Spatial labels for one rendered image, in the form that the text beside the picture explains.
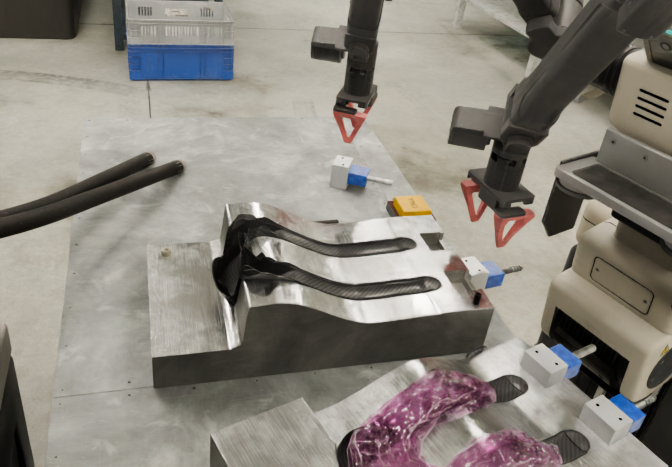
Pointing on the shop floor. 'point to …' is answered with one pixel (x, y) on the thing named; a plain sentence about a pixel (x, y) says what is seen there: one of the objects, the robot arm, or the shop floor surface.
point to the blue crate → (180, 62)
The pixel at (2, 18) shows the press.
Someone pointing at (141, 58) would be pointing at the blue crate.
